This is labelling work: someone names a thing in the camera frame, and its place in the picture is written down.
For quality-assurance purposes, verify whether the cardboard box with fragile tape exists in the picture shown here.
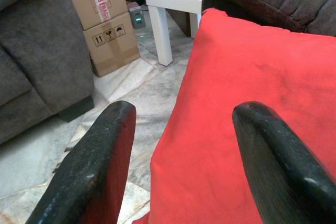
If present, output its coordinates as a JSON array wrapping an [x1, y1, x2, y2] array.
[[56, 0, 129, 31]]

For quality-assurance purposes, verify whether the dark grey armchair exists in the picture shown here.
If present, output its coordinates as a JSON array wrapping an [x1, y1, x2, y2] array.
[[0, 0, 95, 146]]

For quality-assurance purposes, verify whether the cardboard box with handling symbols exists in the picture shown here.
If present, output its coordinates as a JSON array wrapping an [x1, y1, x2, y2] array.
[[83, 11, 141, 78]]

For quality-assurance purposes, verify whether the grey device with green light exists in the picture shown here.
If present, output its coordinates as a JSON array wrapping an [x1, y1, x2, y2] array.
[[128, 5, 146, 29]]

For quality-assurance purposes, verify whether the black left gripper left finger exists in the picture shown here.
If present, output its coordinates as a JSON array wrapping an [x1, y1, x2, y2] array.
[[25, 100, 137, 224]]

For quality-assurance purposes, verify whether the red pillow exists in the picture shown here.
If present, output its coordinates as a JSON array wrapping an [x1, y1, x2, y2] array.
[[131, 7, 336, 224]]

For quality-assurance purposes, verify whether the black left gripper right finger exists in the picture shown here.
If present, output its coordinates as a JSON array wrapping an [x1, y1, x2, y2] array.
[[232, 101, 336, 224]]

